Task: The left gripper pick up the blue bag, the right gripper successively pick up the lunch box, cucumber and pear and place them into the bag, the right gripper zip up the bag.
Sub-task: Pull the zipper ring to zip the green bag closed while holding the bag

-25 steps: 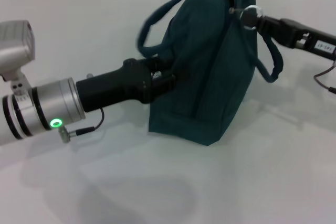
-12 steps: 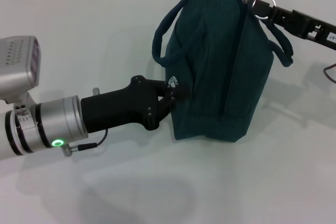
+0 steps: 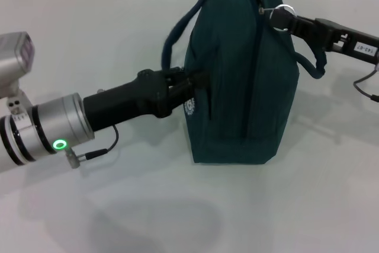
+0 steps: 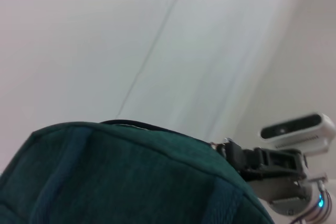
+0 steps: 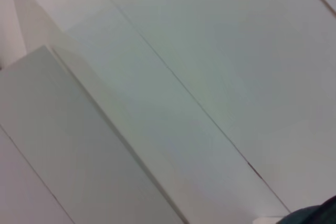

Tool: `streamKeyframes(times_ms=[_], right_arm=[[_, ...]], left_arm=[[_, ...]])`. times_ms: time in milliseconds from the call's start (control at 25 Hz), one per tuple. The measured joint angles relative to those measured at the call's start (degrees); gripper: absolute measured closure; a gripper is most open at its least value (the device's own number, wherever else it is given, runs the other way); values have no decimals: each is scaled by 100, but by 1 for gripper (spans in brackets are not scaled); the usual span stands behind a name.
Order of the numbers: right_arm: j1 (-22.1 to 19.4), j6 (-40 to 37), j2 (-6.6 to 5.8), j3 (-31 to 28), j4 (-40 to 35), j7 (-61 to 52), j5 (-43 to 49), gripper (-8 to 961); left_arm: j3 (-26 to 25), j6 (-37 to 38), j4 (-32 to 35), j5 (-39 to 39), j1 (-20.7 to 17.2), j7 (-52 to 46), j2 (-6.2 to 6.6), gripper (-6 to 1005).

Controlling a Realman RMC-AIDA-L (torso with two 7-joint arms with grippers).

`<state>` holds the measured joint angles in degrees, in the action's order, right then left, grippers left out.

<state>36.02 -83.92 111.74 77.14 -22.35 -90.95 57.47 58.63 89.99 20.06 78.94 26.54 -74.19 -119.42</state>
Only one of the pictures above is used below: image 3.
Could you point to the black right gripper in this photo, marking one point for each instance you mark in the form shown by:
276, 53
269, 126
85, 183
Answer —
349, 42

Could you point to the teal fabric lunch bag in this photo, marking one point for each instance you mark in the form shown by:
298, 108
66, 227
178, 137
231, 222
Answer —
237, 87

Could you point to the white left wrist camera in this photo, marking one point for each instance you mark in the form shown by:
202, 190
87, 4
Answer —
14, 63

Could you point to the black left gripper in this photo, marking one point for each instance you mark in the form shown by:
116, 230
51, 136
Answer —
127, 102

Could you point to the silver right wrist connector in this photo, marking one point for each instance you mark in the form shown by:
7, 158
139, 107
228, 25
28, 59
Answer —
365, 84

